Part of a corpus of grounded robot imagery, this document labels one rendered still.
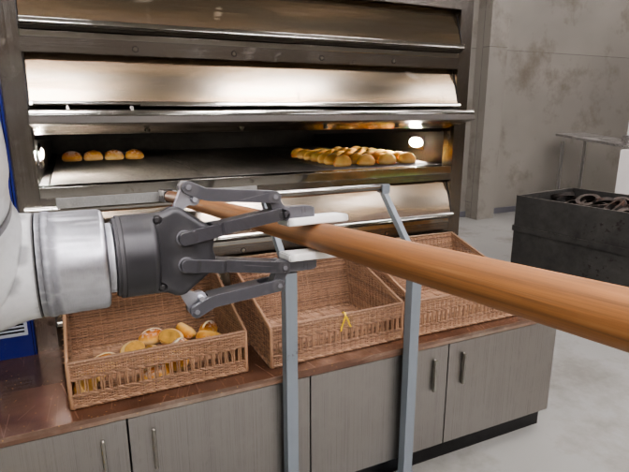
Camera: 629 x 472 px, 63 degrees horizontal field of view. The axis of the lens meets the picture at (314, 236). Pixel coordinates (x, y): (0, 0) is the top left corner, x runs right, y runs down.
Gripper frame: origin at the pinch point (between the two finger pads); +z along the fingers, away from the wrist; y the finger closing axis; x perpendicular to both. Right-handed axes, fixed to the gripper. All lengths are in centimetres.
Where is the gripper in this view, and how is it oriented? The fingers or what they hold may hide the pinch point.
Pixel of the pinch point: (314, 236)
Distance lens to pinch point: 54.8
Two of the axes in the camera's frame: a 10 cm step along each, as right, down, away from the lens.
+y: 0.4, 9.9, 1.5
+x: 4.3, 1.2, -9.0
